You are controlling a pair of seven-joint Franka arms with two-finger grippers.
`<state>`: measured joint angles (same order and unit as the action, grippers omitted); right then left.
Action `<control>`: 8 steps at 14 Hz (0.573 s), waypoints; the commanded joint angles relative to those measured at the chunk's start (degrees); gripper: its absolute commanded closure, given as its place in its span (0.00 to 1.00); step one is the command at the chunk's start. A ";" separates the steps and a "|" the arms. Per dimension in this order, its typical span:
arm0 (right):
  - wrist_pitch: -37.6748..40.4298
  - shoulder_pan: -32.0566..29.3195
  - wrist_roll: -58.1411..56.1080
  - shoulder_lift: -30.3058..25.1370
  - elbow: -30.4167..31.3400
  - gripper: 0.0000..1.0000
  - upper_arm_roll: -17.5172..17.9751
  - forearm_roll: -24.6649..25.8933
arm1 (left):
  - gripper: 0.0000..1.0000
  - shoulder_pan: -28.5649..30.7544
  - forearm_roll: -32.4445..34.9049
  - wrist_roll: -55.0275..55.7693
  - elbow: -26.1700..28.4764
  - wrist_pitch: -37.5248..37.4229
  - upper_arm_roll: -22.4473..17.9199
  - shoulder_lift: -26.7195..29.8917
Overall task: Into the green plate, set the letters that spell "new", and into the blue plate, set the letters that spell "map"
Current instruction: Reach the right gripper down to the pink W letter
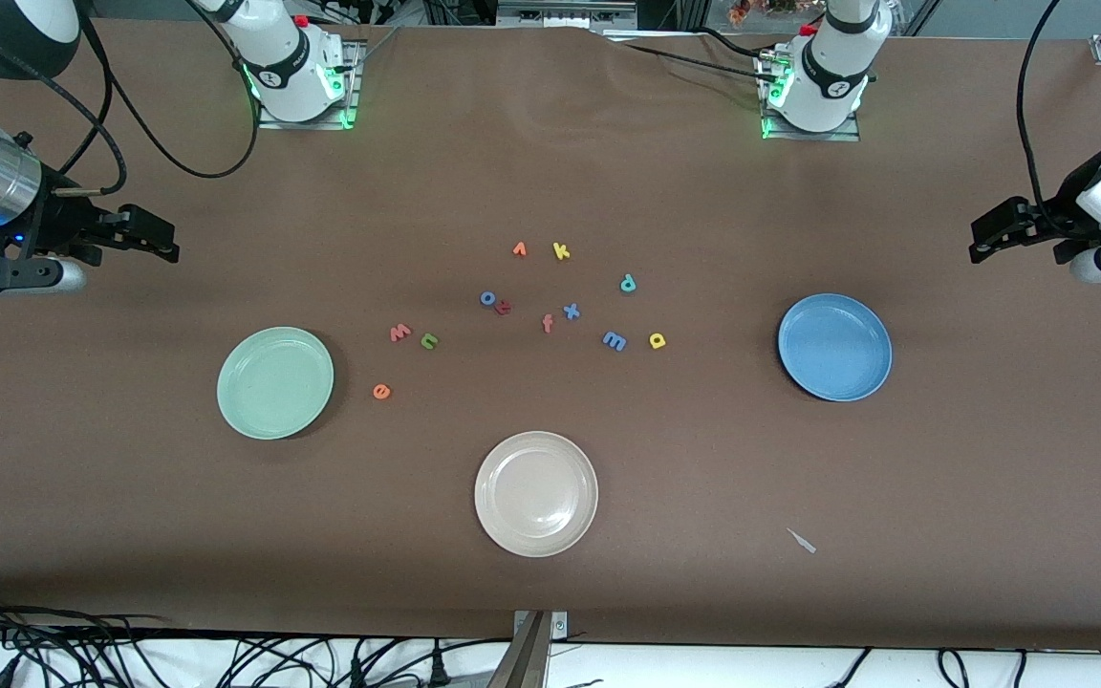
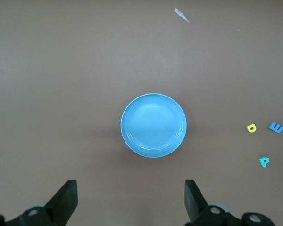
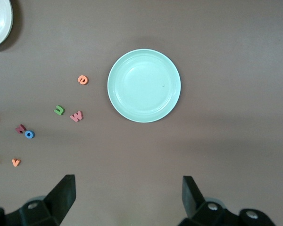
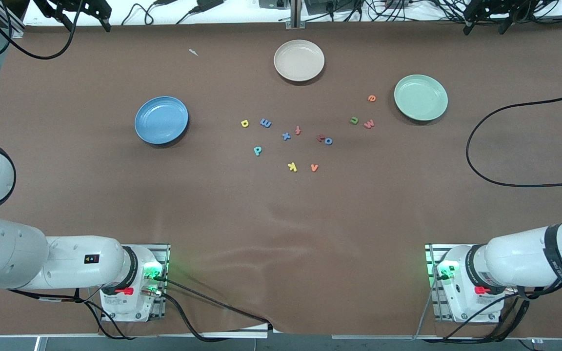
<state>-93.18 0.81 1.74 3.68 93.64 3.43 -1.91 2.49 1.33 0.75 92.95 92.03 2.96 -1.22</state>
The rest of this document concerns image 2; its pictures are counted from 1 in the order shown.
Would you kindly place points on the teal foam letter p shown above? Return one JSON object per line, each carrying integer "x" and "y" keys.
{"x": 262, "y": 161}

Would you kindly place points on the brown table cover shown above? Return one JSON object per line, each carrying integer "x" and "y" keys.
{"x": 61, "y": 94}

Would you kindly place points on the blue plate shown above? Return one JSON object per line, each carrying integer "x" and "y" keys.
{"x": 153, "y": 126}

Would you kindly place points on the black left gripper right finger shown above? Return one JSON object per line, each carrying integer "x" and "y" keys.
{"x": 193, "y": 202}

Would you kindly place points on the blue foam letter m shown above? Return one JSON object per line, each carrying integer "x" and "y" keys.
{"x": 276, "y": 128}

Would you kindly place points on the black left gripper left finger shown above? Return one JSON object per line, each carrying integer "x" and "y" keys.
{"x": 66, "y": 200}

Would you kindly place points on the white paper scrap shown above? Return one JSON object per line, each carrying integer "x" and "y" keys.
{"x": 180, "y": 13}

